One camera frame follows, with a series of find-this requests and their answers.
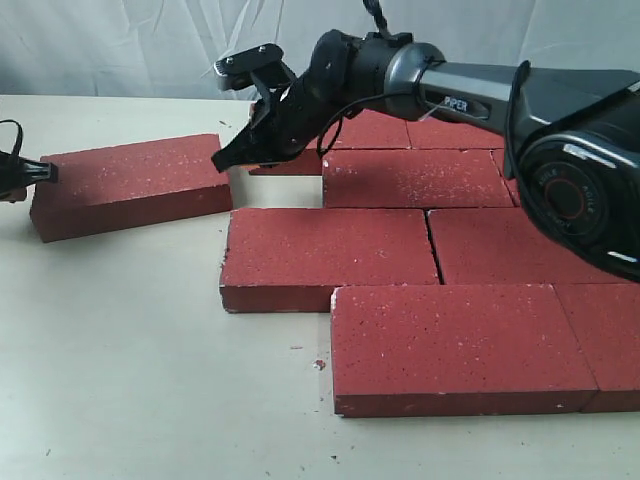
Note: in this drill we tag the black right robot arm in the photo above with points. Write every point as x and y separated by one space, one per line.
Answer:
571 137

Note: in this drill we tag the white backdrop cloth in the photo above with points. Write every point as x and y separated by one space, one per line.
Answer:
167 49

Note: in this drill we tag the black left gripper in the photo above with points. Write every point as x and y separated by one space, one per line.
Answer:
17 174

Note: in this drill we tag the red brick front large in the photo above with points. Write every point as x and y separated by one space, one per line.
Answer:
461 350

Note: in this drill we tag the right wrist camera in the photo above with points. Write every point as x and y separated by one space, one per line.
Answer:
261 67

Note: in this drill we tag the red brick diagonal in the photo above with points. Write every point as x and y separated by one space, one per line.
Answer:
281 260

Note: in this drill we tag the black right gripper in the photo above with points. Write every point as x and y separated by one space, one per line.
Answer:
293 110

